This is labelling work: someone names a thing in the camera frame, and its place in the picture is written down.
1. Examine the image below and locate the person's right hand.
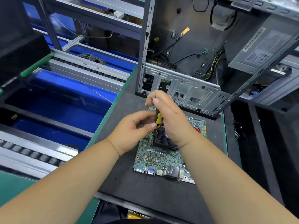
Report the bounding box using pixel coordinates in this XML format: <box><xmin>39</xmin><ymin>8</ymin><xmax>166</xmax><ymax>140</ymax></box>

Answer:
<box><xmin>145</xmin><ymin>90</ymin><xmax>206</xmax><ymax>150</ymax></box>

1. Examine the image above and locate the person's left hand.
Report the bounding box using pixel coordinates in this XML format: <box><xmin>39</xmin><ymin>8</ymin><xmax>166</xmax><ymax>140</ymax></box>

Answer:
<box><xmin>107</xmin><ymin>110</ymin><xmax>158</xmax><ymax>157</ymax></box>

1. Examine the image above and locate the black cooling fan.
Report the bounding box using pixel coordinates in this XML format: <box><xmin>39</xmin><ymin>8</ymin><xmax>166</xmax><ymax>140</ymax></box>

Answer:
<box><xmin>153</xmin><ymin>124</ymin><xmax>180</xmax><ymax>151</ymax></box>

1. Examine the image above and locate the green motherboard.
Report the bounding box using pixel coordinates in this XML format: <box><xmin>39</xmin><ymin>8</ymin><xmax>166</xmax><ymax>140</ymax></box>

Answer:
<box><xmin>133</xmin><ymin>106</ymin><xmax>207</xmax><ymax>185</ymax></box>

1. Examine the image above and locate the grey computer case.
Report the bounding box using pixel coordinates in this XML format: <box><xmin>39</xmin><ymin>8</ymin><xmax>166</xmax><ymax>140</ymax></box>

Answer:
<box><xmin>135</xmin><ymin>0</ymin><xmax>299</xmax><ymax>120</ymax></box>

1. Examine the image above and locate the person's left forearm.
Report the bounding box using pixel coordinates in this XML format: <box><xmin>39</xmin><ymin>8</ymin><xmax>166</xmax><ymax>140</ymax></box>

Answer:
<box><xmin>0</xmin><ymin>140</ymin><xmax>120</xmax><ymax>224</ymax></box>

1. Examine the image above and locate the person's right forearm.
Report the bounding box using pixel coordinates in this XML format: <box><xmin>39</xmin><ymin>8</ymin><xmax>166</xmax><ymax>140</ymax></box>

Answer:
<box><xmin>180</xmin><ymin>135</ymin><xmax>299</xmax><ymax>224</ymax></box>

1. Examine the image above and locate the yellow box with green button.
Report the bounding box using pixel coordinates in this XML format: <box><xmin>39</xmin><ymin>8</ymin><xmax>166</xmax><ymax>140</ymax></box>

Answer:
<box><xmin>126</xmin><ymin>210</ymin><xmax>150</xmax><ymax>221</ymax></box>

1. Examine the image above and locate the empty black foam tray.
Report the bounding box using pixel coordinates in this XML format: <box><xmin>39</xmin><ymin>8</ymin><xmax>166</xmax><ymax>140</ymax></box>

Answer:
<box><xmin>223</xmin><ymin>98</ymin><xmax>299</xmax><ymax>217</ymax></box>

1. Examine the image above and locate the silver power supply unit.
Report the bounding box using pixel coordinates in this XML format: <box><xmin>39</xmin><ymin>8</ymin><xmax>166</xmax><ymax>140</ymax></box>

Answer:
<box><xmin>225</xmin><ymin>12</ymin><xmax>299</xmax><ymax>75</ymax></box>

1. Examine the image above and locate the black foam tray with boards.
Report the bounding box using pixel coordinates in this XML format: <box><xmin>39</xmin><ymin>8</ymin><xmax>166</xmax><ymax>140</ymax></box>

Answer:
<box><xmin>0</xmin><ymin>0</ymin><xmax>53</xmax><ymax>89</ymax></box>

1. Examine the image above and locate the yellow and black wire bundle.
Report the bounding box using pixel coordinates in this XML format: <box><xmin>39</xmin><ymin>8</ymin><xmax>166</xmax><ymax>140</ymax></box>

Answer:
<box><xmin>194</xmin><ymin>49</ymin><xmax>225</xmax><ymax>80</ymax></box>

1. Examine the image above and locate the small black cable bundle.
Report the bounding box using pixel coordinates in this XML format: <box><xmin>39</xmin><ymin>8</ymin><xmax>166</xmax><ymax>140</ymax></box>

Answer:
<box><xmin>232</xmin><ymin>121</ymin><xmax>244</xmax><ymax>140</ymax></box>

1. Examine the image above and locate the grey roller conveyor rail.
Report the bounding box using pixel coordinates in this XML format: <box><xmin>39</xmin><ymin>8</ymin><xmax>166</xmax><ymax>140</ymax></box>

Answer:
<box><xmin>0</xmin><ymin>124</ymin><xmax>80</xmax><ymax>180</ymax></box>
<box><xmin>44</xmin><ymin>49</ymin><xmax>131</xmax><ymax>94</ymax></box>

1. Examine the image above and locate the grey coiled cable bundle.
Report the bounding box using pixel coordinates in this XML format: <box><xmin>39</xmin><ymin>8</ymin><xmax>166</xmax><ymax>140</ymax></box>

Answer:
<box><xmin>77</xmin><ymin>54</ymin><xmax>107</xmax><ymax>66</ymax></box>

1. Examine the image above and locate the aluminium frame post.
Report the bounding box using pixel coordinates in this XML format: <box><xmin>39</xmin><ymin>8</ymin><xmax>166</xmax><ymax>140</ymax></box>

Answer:
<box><xmin>254</xmin><ymin>56</ymin><xmax>299</xmax><ymax>106</ymax></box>

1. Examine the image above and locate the dark metal frame leg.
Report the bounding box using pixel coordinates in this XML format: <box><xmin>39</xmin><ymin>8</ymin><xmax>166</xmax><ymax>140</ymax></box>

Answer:
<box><xmin>37</xmin><ymin>0</ymin><xmax>64</xmax><ymax>50</ymax></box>

